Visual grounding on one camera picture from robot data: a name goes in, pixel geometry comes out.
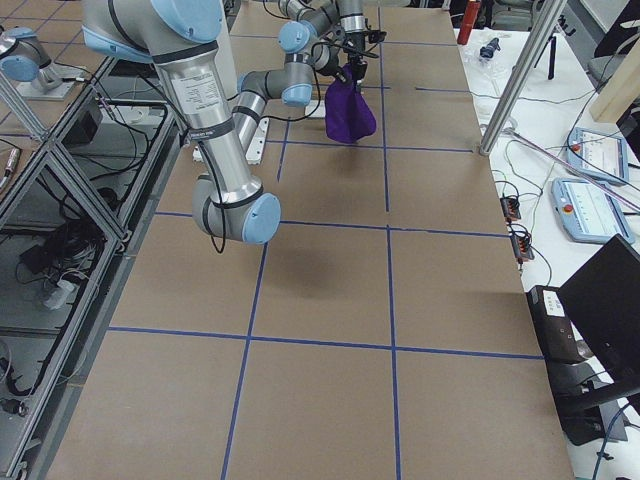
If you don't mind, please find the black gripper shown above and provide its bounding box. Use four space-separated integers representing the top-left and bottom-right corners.
345 30 368 86

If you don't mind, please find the purple towel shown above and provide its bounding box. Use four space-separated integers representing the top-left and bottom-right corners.
325 64 377 144

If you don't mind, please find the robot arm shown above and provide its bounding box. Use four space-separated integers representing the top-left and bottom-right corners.
82 1 340 244
278 1 370 90

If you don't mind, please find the red bottle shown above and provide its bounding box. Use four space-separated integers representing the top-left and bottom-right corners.
457 0 482 45

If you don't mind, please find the folded dark umbrella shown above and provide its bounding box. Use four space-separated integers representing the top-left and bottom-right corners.
479 37 501 60

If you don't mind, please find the black tripod leg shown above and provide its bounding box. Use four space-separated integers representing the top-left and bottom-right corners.
547 36 557 80

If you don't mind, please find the teach pendant far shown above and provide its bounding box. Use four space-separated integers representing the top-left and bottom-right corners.
567 127 629 186

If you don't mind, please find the teach pendant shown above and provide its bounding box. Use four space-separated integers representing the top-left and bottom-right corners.
551 178 636 244
567 127 629 186

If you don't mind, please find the teach pendant near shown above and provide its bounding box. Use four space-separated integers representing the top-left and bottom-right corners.
551 178 636 244

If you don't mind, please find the reacher grabber stick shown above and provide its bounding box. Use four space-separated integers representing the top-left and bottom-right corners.
500 128 640 213

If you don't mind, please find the black monitor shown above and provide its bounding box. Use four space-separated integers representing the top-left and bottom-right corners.
558 234 639 380

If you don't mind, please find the white column pedestal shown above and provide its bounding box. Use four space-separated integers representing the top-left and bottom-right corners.
187 117 269 165

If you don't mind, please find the aluminium frame post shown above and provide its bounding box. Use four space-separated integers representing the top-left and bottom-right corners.
479 0 567 156

